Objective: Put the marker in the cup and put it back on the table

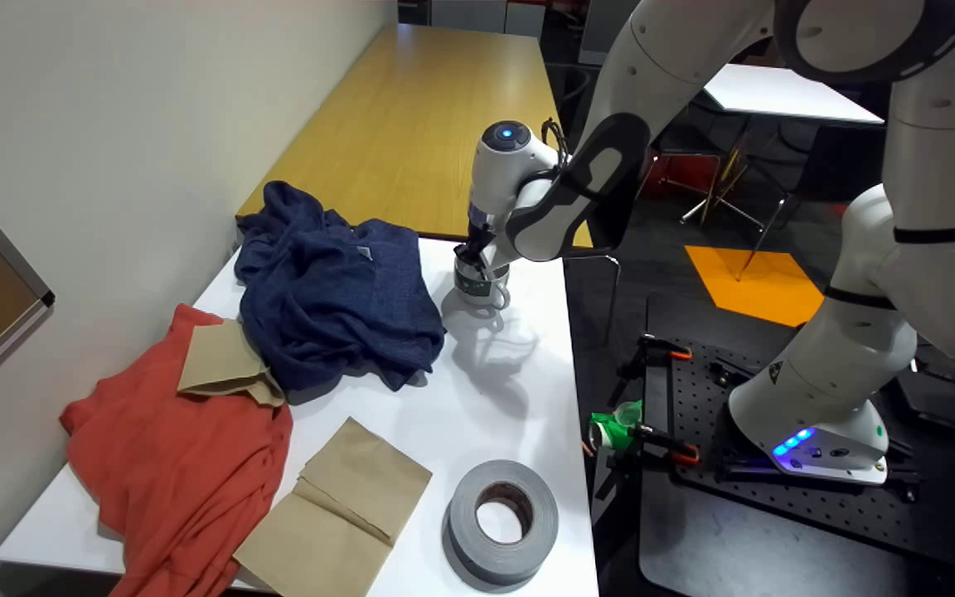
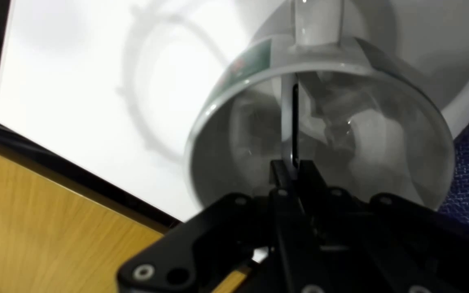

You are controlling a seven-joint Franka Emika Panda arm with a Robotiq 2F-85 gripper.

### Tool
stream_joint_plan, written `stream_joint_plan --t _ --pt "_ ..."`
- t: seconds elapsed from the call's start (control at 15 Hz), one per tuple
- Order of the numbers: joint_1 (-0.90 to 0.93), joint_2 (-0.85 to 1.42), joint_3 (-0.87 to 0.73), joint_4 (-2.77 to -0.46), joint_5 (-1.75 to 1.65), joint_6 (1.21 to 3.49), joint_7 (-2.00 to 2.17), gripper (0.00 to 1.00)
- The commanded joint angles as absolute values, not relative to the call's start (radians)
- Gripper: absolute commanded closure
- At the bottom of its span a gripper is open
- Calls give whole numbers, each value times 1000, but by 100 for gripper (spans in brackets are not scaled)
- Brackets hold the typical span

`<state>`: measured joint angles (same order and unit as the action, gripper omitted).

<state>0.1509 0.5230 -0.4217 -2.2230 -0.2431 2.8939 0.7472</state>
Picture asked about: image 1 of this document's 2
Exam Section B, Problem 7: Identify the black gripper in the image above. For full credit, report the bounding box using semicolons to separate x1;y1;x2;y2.
454;215;505;285

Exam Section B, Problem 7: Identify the dark blue cloth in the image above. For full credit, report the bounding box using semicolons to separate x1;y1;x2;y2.
232;178;446;404

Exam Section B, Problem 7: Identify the yellow wooden table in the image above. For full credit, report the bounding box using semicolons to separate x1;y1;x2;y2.
236;24;597;252

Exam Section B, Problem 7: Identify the green crumpled item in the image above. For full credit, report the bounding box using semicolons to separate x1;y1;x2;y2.
585;398;650;450

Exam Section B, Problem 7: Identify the large brown paper bag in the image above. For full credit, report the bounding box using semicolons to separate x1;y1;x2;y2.
232;415;438;597

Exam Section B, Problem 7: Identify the orange red cloth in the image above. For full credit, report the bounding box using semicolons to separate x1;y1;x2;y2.
55;302;295;597

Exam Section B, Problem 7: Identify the white background table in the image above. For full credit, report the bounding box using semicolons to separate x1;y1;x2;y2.
700;61;888;129

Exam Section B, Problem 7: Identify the grey duct tape roll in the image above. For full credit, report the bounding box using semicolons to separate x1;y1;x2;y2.
441;457;563;590

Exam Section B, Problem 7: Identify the orange handled black clamp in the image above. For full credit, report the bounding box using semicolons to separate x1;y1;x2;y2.
634;420;707;471

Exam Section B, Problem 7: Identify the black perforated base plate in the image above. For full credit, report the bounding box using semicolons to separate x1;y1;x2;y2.
654;338;925;558

